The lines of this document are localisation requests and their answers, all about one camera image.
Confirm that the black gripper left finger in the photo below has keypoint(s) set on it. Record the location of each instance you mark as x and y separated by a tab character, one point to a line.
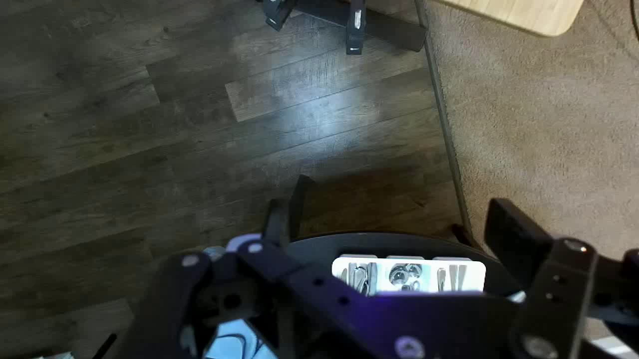
200	293

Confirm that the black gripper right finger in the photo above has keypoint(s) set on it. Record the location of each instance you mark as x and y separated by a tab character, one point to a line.
556	293

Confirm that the white printed label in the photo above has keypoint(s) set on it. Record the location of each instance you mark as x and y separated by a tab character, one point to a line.
406	277

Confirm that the metal floor threshold strip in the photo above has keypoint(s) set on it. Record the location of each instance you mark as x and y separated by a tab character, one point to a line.
442	121

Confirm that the light wooden table top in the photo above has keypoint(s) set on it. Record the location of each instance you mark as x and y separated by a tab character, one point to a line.
526	13

